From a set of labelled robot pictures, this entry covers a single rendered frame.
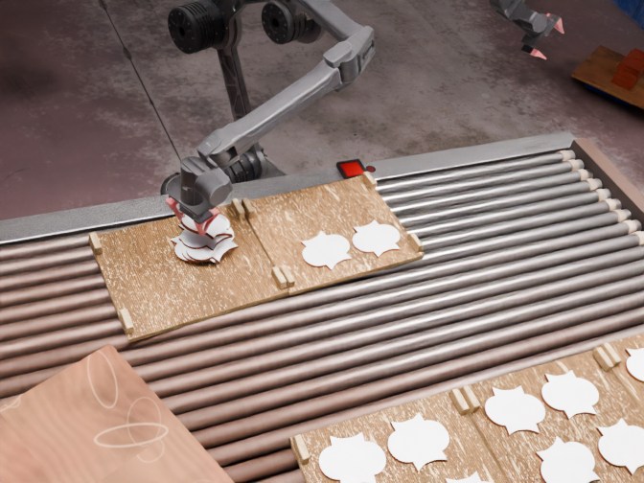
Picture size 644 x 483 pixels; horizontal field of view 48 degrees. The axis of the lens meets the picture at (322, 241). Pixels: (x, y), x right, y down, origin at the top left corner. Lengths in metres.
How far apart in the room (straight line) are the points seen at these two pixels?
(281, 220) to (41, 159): 1.89
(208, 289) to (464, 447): 0.71
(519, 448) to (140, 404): 0.83
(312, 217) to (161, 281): 0.47
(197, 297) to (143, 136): 2.06
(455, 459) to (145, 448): 0.66
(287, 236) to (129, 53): 2.61
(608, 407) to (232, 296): 0.94
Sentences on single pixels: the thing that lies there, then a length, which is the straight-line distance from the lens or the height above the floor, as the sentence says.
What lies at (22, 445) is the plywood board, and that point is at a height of 1.04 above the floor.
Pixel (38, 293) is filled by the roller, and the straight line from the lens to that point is 1.90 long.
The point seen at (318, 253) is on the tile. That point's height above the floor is 0.94.
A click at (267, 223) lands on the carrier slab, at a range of 2.02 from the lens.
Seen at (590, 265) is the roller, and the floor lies 0.92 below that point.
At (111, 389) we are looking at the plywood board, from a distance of 1.56.
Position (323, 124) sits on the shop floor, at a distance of 3.99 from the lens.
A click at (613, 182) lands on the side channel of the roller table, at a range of 2.53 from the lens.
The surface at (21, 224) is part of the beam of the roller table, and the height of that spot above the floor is 0.92.
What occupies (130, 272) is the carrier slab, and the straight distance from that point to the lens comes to 1.89.
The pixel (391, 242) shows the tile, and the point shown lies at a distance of 2.02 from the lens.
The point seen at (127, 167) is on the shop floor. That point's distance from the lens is 3.62.
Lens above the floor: 2.34
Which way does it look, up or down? 45 degrees down
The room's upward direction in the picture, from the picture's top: 11 degrees clockwise
